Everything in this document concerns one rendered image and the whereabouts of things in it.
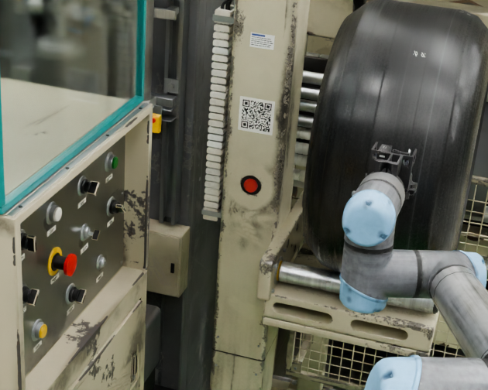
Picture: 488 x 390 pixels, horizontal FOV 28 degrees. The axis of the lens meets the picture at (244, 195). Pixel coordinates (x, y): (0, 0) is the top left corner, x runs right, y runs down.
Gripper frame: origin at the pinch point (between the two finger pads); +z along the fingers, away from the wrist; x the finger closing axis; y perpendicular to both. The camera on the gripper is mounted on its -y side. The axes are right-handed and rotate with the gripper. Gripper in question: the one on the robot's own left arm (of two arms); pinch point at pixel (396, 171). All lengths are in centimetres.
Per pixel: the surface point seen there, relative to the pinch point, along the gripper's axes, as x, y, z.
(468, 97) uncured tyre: -9.7, 13.5, 9.1
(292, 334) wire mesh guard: 27, -74, 69
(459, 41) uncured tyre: -6.0, 22.1, 16.2
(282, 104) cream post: 27.1, 3.1, 20.6
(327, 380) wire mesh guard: 16, -86, 71
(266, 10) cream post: 32.1, 22.0, 18.7
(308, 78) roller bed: 31, 0, 62
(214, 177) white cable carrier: 40.7, -16.3, 23.6
